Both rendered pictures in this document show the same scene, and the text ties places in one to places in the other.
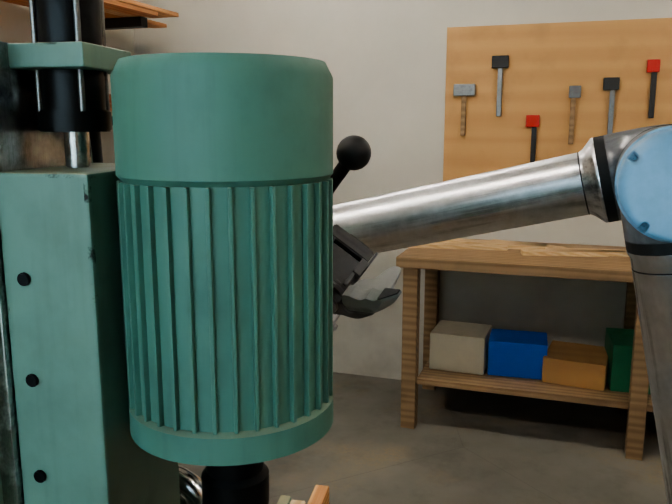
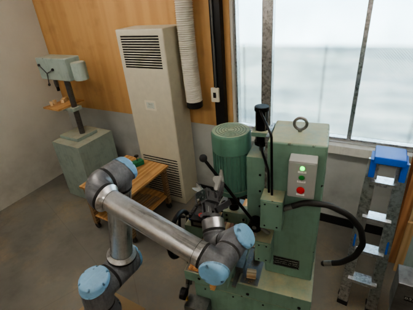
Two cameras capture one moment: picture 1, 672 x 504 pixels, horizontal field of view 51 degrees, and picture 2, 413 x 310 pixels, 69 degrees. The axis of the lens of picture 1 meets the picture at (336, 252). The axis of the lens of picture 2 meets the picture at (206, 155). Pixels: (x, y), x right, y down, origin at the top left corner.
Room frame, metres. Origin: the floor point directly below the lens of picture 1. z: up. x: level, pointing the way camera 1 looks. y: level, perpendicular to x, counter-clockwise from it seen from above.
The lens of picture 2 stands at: (1.79, 0.23, 2.05)
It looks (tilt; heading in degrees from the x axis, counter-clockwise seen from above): 29 degrees down; 192
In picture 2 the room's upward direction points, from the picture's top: 5 degrees counter-clockwise
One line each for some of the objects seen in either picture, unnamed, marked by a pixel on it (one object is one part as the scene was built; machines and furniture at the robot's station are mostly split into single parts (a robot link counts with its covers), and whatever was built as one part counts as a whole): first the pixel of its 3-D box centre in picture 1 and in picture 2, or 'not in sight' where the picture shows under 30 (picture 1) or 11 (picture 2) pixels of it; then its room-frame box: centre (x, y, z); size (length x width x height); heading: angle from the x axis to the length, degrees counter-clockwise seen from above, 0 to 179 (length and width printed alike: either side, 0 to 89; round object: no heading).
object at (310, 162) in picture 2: not in sight; (302, 176); (0.78, 0.38, 1.40); 0.10 x 0.06 x 0.16; 79
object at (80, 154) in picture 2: not in sight; (82, 129); (-1.03, -1.76, 0.79); 0.62 x 0.48 x 1.58; 70
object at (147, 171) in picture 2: not in sight; (129, 192); (-0.52, -1.09, 0.32); 0.66 x 0.57 x 0.64; 160
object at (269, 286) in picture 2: not in sight; (257, 258); (0.60, 0.21, 0.76); 0.57 x 0.45 x 0.09; 79
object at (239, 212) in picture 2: not in sight; (238, 215); (0.58, 0.11, 1.03); 0.14 x 0.07 x 0.09; 79
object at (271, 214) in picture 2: not in sight; (272, 210); (0.77, 0.27, 1.22); 0.09 x 0.08 x 0.15; 79
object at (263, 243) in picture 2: not in sight; (264, 245); (0.77, 0.24, 1.02); 0.09 x 0.07 x 0.12; 169
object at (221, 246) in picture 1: (229, 251); (232, 160); (0.58, 0.09, 1.35); 0.18 x 0.18 x 0.31
